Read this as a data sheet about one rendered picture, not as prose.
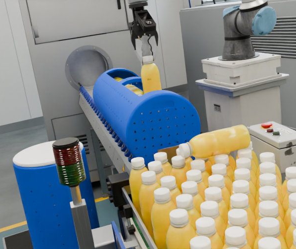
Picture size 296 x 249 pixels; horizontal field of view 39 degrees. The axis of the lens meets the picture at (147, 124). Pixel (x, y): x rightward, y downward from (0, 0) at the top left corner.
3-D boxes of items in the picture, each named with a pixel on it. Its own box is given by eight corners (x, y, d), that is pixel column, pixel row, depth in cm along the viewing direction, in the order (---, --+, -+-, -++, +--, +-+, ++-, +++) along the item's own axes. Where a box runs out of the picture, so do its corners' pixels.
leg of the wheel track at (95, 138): (108, 194, 368) (96, 126, 351) (109, 196, 362) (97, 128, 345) (102, 195, 367) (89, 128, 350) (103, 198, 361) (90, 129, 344)
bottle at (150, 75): (147, 107, 164) (140, 60, 159) (165, 105, 162) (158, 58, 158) (144, 112, 157) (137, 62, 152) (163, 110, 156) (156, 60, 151)
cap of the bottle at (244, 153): (243, 153, 123) (242, 147, 122) (254, 155, 120) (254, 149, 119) (234, 157, 120) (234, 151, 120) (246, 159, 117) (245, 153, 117)
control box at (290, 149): (274, 147, 146) (272, 119, 143) (309, 166, 127) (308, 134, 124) (248, 154, 144) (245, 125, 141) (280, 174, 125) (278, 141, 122)
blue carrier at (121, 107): (144, 114, 240) (140, 64, 233) (202, 162, 158) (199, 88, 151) (95, 121, 233) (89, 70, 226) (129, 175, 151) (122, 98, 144)
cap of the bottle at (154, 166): (148, 172, 119) (147, 166, 118) (148, 167, 122) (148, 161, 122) (161, 170, 118) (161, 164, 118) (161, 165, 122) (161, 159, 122)
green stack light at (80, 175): (84, 172, 104) (81, 154, 103) (88, 182, 98) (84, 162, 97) (59, 178, 103) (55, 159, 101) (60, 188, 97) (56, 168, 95)
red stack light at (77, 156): (81, 153, 103) (78, 139, 102) (84, 162, 97) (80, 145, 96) (55, 159, 101) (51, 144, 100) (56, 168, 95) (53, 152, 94)
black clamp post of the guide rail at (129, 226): (133, 227, 127) (129, 203, 125) (136, 231, 124) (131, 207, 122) (126, 228, 127) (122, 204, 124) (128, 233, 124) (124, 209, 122)
